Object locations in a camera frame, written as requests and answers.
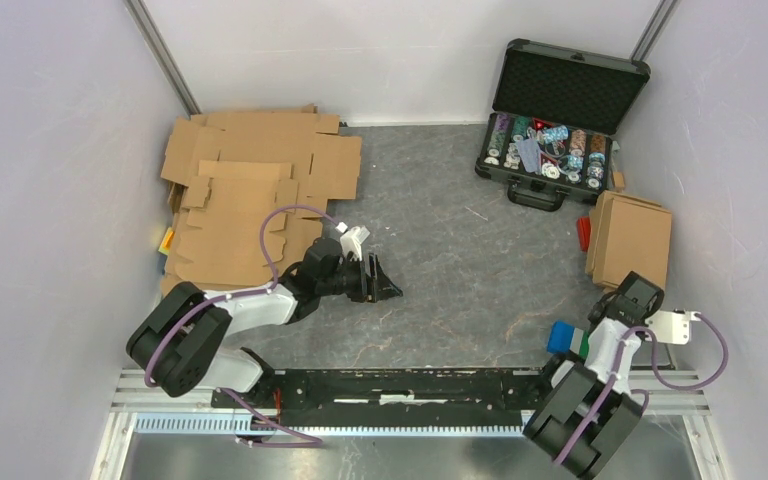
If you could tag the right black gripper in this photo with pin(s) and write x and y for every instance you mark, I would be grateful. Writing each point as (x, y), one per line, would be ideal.
(646, 314)

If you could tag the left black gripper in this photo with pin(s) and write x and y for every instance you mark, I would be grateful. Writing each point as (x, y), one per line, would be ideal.
(377, 287)

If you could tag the cardboard box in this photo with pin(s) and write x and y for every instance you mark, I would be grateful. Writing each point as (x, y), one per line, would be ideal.
(628, 234)

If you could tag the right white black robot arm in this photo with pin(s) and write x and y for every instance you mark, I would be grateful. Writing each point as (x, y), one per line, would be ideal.
(589, 411)

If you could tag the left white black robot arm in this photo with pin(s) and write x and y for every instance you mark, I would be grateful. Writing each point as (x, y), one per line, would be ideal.
(192, 338)

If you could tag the blue block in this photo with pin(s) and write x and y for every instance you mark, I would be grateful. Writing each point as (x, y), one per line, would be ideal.
(565, 338)

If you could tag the red object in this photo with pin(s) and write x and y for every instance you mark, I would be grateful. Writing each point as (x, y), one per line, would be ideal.
(584, 232)

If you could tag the small brown wooden block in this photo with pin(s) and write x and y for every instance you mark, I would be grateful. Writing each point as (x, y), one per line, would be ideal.
(618, 182)

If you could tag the black poker chip case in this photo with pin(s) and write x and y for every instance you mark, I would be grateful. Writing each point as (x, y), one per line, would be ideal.
(549, 136)

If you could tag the stack of flat cardboard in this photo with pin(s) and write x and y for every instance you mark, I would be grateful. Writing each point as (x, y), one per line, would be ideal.
(248, 189)

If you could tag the orange yellow block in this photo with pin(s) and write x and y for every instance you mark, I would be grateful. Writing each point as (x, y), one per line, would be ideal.
(164, 246)

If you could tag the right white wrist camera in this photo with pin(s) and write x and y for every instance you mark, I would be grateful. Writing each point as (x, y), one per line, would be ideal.
(671, 327)

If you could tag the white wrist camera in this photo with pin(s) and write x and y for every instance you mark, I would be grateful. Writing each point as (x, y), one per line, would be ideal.
(671, 327)
(351, 241)

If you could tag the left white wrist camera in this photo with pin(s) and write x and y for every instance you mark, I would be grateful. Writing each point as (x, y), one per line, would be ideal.
(351, 241)

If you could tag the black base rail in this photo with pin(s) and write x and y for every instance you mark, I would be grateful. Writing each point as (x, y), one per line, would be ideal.
(420, 397)

